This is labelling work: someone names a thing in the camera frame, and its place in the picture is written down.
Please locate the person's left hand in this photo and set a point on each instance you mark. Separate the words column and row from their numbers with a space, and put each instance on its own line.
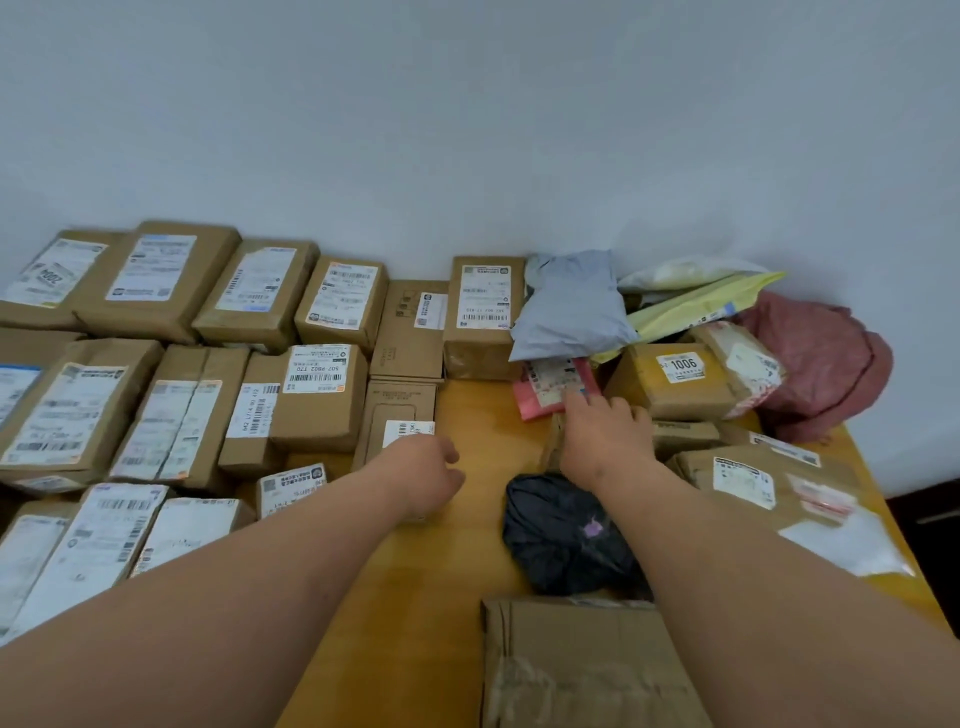
column 418, row 474

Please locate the person's right hand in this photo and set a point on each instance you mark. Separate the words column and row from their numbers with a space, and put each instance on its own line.
column 600, row 444

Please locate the person's left fingers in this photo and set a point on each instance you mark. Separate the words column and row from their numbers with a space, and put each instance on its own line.
column 450, row 469

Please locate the person's right forearm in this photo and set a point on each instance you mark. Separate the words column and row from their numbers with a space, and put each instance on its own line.
column 757, row 600

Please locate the person's left forearm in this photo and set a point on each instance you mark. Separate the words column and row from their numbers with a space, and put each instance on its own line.
column 225, row 592

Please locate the black plastic bag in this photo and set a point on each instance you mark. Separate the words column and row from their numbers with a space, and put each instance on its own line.
column 555, row 532

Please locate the small pink mailer bag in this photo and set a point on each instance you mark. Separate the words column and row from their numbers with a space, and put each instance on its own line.
column 544, row 386

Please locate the grey plastic mailer bag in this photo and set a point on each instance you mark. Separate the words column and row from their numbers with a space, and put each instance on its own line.
column 574, row 307

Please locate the small brown square-label box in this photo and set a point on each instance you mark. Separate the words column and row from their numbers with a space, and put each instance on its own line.
column 660, row 382

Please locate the flat brown cardboard box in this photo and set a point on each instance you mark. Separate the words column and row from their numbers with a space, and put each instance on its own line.
column 682, row 439

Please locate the open worn cardboard box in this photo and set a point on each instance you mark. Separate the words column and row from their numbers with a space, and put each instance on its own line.
column 585, row 667

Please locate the rows of brown cardboard parcels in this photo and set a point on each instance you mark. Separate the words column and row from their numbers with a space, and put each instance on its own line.
column 172, row 360

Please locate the large brown red-striped-label parcel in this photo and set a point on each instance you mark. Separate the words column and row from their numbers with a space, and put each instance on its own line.
column 750, row 480

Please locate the yellow plastic mailer bag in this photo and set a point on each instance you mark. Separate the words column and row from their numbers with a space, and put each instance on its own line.
column 701, row 304

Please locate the white plastic mailer bag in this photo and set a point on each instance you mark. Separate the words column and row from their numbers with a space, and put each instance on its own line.
column 686, row 274

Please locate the tape-wrapped brown parcel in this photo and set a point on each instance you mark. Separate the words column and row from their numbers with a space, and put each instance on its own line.
column 746, row 360

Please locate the thin brown labelled parcel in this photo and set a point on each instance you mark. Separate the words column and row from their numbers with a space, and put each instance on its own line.
column 780, row 444

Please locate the large pink plastic bag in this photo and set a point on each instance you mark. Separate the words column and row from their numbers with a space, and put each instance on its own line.
column 825, row 367

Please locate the clear plastic bag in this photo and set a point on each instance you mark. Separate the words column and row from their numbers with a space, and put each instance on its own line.
column 847, row 544

